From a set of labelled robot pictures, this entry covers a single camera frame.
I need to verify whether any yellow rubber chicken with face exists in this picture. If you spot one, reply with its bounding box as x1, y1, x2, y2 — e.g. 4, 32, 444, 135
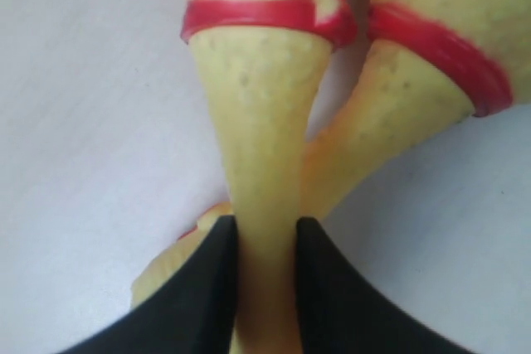
132, 0, 356, 353

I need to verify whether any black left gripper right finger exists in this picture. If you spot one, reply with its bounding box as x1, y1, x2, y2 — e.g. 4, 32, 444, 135
296, 218, 459, 354

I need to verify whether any yellow rubber chicken front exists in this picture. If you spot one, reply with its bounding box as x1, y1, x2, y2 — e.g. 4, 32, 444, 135
301, 0, 530, 218

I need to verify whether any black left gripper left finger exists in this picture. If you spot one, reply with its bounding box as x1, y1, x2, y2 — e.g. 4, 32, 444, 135
68, 216, 238, 354

